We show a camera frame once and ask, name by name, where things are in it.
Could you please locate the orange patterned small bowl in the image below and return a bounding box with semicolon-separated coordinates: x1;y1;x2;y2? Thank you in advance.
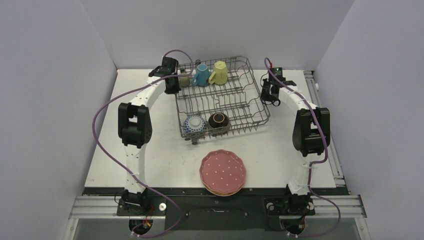
183;114;207;134

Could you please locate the dark brown glazed bowl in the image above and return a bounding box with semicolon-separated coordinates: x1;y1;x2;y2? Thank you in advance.
207;112;231;131

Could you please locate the blue handled white mug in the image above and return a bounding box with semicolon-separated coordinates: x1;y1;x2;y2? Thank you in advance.
191;63;210;87

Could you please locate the yellow plate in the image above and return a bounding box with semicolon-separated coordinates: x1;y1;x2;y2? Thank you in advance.
205;186;242;197

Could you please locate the pink polka dot plate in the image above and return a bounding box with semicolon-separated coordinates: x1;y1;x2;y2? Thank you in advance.
199;149;247;194

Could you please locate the yellow green mug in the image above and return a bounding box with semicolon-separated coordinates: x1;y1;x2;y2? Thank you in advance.
208;61;228;85

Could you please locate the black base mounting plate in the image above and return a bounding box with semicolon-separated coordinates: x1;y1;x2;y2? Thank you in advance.
115;188;316;235

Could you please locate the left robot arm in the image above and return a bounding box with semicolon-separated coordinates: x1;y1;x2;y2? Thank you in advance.
118;56;180;215

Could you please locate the small grey cup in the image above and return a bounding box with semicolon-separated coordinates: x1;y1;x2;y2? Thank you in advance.
178;74;191;88

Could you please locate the grey wire dish rack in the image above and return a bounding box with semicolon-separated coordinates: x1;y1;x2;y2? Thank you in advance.
175;56;271;145

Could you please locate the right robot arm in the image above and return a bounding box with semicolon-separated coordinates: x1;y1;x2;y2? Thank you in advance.
260;67;331;215

